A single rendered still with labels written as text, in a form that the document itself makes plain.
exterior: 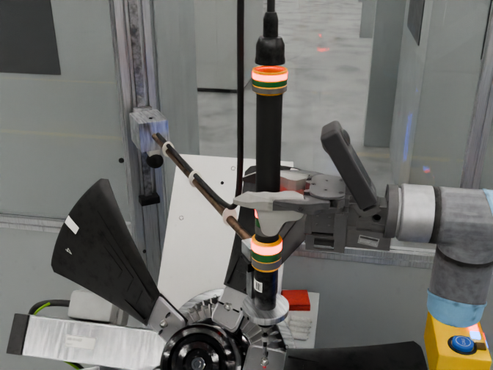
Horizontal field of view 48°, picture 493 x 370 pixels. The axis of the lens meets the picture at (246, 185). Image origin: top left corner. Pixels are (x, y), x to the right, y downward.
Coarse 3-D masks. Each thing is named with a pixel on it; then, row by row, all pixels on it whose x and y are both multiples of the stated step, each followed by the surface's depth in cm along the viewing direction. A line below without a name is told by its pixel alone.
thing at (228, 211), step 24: (240, 0) 71; (240, 24) 73; (240, 48) 74; (240, 72) 75; (240, 96) 77; (240, 120) 78; (168, 144) 116; (240, 144) 80; (240, 168) 82; (240, 192) 84
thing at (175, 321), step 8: (160, 304) 90; (168, 304) 89; (152, 312) 93; (160, 312) 91; (168, 312) 90; (176, 312) 89; (152, 320) 94; (160, 320) 92; (168, 320) 91; (176, 320) 89; (184, 320) 88; (152, 328) 95; (160, 328) 93; (168, 328) 92; (176, 328) 90; (160, 336) 94; (168, 336) 93
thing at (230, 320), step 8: (224, 288) 95; (224, 296) 94; (232, 296) 92; (240, 296) 90; (216, 304) 94; (232, 304) 91; (240, 304) 89; (216, 312) 94; (224, 312) 91; (232, 312) 90; (240, 312) 88; (216, 320) 92; (224, 320) 90; (232, 320) 88; (240, 320) 87; (232, 328) 87
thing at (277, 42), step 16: (272, 16) 64; (272, 32) 65; (256, 48) 66; (272, 48) 65; (272, 64) 65; (256, 272) 79; (272, 272) 78; (256, 288) 80; (272, 288) 79; (256, 304) 81; (272, 304) 81
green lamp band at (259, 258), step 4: (252, 252) 77; (280, 252) 77; (252, 256) 78; (256, 256) 77; (260, 256) 76; (264, 256) 76; (268, 256) 76; (272, 256) 76; (276, 256) 77; (280, 256) 78; (256, 260) 77; (260, 260) 77; (264, 260) 77; (268, 260) 76; (272, 260) 77; (276, 260) 77
